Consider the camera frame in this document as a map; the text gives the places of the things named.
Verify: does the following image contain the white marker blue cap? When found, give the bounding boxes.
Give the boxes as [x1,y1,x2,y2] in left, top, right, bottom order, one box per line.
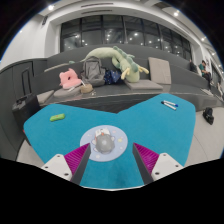
[163,99,179,108]

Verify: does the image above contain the black bag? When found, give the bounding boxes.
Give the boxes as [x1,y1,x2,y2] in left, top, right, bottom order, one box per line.
[202,106,215,126]

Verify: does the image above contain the round light blue mouse pad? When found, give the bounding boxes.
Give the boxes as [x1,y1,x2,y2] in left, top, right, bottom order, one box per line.
[79,124,129,163]

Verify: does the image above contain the grey computer mouse orange accent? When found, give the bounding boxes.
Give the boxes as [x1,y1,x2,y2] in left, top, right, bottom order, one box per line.
[94,128,116,155]

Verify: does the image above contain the large green dragon plush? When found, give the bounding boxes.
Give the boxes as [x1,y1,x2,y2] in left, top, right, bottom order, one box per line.
[81,45,150,84]

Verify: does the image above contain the large dark window wall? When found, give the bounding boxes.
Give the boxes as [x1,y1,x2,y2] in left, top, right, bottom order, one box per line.
[59,14,193,63]

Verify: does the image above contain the grey backpack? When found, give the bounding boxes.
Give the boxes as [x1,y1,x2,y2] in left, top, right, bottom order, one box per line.
[79,55,106,88]

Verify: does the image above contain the black suitcase with handle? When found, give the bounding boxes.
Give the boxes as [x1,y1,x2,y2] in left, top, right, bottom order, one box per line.
[12,67,42,129]

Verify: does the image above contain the small tan hat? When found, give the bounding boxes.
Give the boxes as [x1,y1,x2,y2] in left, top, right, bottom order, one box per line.
[79,83,94,94]

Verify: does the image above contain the small green eraser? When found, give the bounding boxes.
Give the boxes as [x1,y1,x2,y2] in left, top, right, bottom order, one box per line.
[49,113,66,122]

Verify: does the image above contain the person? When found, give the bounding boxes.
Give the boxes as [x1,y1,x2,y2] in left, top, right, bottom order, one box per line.
[198,59,213,83]

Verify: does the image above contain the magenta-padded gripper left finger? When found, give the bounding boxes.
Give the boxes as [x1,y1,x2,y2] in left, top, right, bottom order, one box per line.
[40,143,92,186]

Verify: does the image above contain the upright grey seat cushion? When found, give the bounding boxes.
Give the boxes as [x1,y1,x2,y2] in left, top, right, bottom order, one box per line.
[147,56,173,86]

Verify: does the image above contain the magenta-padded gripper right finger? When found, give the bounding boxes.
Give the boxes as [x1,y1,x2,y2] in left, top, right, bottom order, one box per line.
[132,142,184,186]

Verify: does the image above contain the flat grey square cushion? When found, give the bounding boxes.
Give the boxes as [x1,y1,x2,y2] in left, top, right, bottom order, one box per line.
[123,79,164,92]
[35,89,55,104]

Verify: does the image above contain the pink plush cushion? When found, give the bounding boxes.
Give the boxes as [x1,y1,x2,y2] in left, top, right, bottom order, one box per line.
[58,68,83,90]

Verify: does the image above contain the dark blue patterned bag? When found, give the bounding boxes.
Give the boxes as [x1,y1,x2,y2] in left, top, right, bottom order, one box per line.
[103,68,122,85]

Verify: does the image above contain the round ceiling lights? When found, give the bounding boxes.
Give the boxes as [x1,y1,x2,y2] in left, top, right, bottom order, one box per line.
[18,4,208,43]

